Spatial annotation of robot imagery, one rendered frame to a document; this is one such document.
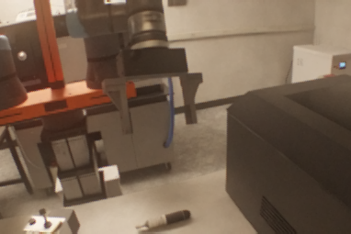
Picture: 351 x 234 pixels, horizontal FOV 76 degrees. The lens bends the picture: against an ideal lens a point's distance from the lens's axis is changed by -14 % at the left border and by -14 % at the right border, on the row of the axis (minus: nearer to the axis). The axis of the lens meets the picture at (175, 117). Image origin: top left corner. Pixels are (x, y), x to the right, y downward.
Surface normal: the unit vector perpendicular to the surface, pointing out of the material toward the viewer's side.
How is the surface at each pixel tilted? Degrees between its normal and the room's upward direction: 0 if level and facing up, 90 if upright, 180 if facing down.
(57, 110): 90
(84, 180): 90
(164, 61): 67
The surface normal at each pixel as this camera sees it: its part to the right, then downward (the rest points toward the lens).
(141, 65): 0.42, -0.06
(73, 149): 0.32, 0.37
